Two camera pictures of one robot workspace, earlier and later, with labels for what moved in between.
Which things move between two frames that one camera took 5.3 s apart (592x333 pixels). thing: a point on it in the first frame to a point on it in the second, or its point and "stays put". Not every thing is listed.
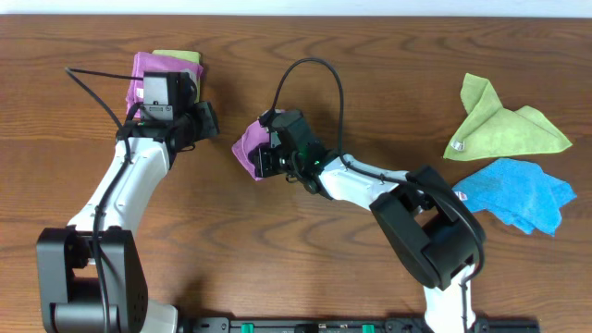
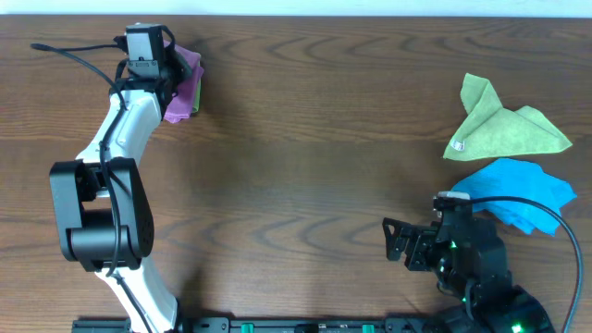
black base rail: x=351 y=325 stays put
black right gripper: x=259 y=162 to x=417 y=245
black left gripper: x=206 y=119 to x=175 y=70
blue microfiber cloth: x=518 y=191 stays put
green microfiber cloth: x=491 y=129 stays put
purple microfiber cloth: x=255 y=135 to x=180 y=104
